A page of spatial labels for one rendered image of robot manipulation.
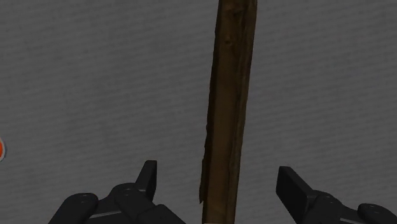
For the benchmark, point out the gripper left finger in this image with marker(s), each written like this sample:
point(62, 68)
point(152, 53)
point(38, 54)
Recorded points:
point(130, 201)

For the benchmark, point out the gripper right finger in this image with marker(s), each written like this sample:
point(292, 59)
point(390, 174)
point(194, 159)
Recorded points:
point(316, 204)

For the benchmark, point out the brown wooden stick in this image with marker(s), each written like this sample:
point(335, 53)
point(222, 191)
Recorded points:
point(228, 118)

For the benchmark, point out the orange round object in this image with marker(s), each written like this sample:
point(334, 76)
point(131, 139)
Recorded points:
point(1, 150)

